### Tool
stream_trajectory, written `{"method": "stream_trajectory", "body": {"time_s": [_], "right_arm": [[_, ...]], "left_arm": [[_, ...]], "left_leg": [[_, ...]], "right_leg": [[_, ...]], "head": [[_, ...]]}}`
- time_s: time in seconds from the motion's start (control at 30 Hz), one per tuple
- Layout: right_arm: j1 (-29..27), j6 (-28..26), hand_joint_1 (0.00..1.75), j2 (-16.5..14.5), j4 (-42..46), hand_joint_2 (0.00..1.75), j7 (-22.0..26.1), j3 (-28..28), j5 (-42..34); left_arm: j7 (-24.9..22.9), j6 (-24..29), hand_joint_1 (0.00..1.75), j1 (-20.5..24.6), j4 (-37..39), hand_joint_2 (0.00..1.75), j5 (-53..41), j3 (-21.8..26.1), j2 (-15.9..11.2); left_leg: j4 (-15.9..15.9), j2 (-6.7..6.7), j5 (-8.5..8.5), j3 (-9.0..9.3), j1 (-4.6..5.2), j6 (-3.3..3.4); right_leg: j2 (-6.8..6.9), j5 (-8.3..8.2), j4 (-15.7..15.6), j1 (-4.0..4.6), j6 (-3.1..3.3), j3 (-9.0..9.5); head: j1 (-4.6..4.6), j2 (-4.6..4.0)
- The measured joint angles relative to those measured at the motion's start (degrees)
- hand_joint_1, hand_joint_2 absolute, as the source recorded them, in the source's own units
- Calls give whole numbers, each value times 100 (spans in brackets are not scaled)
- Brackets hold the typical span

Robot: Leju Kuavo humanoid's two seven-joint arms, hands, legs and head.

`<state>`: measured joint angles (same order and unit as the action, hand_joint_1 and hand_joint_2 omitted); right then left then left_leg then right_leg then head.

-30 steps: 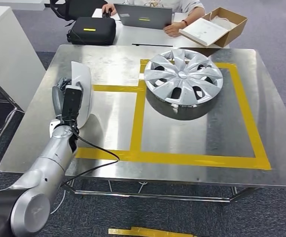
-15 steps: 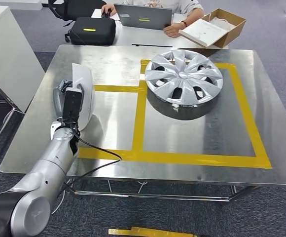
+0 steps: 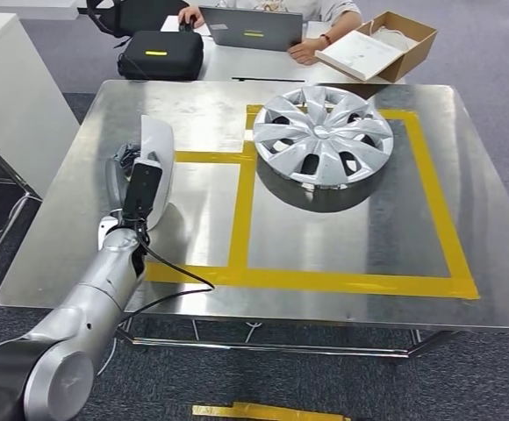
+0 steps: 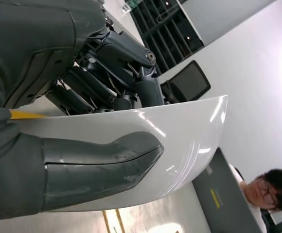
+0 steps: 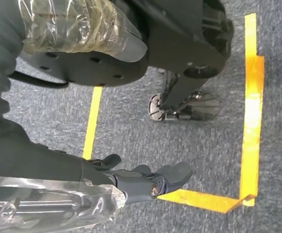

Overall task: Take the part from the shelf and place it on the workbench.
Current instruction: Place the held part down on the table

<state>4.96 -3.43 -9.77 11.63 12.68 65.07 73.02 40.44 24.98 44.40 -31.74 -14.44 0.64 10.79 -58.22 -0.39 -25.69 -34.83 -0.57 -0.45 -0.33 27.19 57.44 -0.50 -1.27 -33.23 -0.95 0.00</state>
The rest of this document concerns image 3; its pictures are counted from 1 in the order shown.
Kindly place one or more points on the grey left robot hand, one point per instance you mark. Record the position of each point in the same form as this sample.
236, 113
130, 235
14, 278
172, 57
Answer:
116, 180

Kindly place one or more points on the white curved plastic part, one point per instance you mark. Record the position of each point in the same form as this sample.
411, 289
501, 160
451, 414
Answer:
160, 139

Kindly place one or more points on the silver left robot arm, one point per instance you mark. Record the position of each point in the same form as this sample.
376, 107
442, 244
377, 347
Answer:
74, 331

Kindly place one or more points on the stainless steel workbench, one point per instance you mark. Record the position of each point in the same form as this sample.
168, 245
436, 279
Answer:
192, 116

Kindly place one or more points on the black zipper case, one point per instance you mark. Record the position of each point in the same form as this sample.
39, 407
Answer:
160, 58

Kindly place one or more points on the black office chair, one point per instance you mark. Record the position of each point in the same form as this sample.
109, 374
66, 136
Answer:
140, 14

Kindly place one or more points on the black computer mouse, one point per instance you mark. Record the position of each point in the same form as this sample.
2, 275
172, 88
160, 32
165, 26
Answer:
186, 26

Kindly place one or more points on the grey laptop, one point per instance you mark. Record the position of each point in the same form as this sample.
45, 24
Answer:
250, 29

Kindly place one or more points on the silver wheel hubcap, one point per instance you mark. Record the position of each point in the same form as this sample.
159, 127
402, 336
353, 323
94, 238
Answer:
322, 132

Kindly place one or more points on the yellow floor tape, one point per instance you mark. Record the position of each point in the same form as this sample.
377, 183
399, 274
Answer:
272, 412

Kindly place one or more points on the person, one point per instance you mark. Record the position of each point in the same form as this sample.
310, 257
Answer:
333, 11

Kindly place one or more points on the brown cardboard box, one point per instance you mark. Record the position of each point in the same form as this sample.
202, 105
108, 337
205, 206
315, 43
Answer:
412, 43

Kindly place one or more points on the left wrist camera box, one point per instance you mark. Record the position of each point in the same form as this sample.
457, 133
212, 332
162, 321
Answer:
143, 189

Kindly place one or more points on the grey table frame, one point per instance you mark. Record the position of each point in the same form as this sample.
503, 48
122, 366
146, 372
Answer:
0, 168

